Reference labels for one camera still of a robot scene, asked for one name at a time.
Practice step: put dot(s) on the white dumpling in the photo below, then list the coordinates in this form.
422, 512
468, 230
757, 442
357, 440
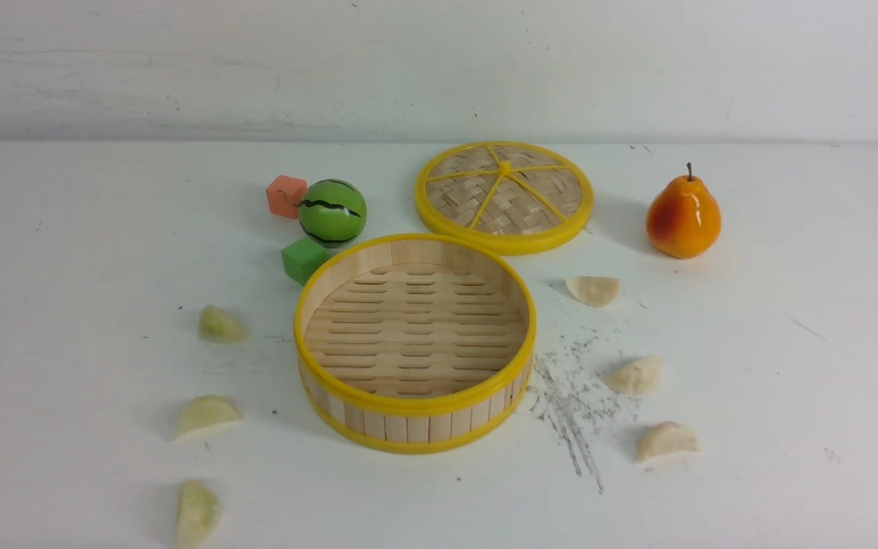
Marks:
637, 378
666, 438
594, 292

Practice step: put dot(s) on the green dumpling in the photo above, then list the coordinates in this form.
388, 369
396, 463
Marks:
198, 514
221, 325
206, 413

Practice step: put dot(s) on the bamboo steamer tray yellow rim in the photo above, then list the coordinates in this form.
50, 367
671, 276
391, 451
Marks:
415, 343

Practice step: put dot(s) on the woven bamboo steamer lid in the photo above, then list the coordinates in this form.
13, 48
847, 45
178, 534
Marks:
509, 197

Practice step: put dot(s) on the green striped watermelon ball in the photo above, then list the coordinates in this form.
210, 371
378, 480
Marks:
332, 212

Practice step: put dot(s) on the green foam cube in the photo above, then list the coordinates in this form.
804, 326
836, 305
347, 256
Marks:
301, 259

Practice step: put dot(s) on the orange-red foam cube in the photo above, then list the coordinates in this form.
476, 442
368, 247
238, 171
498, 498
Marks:
284, 194

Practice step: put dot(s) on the orange toy pear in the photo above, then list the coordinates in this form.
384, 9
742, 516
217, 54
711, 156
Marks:
685, 220

